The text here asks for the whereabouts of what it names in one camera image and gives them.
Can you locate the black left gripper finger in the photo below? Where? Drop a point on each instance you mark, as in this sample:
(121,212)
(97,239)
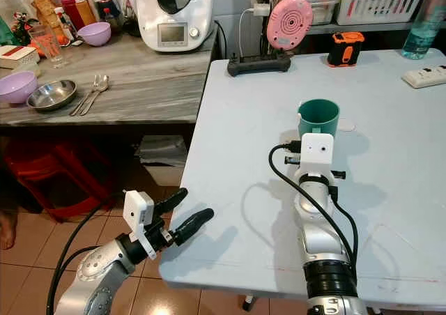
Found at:
(173,198)
(194,224)

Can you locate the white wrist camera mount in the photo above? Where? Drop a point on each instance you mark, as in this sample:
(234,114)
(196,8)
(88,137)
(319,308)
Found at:
(317,151)
(138,210)

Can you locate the clear drinking glass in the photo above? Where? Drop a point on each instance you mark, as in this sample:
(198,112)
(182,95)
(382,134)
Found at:
(50,48)

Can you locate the orange jar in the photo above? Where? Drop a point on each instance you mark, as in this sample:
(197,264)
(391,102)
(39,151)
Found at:
(87,8)

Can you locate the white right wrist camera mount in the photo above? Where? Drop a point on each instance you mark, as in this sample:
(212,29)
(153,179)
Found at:
(317,151)

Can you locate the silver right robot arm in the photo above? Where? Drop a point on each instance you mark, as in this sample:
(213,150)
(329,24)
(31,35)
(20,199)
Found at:
(320,238)

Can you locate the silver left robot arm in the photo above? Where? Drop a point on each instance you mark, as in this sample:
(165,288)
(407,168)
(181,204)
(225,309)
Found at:
(94,277)

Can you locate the red plastic stool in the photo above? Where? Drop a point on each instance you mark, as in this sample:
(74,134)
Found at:
(56,179)

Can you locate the teal plastic cup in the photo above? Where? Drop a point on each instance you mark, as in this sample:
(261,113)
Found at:
(318,116)

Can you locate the white kitchen machine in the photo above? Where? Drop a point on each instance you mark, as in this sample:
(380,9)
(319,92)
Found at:
(173,19)

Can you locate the clear plastic water bottle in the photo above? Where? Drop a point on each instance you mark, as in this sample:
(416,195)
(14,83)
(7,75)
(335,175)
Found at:
(424,29)

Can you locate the metal spoon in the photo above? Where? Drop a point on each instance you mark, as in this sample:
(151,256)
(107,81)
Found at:
(102,84)

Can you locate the pink round device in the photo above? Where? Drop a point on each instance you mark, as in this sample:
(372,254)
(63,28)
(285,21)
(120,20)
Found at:
(289,22)

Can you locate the white charger plug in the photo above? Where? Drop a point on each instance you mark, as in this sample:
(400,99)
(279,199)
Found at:
(261,10)

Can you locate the red canister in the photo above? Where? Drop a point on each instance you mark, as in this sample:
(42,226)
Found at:
(71,12)

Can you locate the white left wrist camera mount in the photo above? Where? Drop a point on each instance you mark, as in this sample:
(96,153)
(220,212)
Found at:
(138,210)

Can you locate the stainless steel bowl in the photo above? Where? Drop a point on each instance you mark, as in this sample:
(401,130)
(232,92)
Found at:
(52,95)

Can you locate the grey table leg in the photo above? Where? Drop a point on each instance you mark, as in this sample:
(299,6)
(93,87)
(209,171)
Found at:
(248,303)

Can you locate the metal fork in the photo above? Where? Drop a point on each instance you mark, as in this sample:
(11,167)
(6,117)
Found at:
(92,88)

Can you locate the cardboard box with grey bag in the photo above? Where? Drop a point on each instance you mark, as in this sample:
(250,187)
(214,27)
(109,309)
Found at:
(165,160)

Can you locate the orange and black device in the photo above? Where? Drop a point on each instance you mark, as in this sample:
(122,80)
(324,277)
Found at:
(345,49)

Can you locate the white box with red band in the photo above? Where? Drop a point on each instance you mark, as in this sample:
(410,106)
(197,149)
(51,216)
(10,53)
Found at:
(17,57)

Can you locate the small purple plastic bowl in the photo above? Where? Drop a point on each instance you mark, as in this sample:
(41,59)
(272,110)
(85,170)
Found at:
(94,34)

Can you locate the clear jar with red lid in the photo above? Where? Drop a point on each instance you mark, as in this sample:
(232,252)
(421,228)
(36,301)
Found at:
(42,5)

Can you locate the person's bare foot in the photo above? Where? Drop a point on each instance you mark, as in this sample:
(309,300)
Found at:
(8,231)

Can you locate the large purple plastic bowl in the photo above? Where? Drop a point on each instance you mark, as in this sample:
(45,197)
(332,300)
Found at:
(17,87)

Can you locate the white power strip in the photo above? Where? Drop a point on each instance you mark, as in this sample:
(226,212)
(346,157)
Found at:
(425,77)

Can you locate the black power strip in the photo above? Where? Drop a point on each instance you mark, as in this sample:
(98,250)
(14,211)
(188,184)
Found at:
(259,65)

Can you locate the white plastic basket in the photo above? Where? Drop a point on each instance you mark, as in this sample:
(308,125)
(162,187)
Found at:
(383,3)

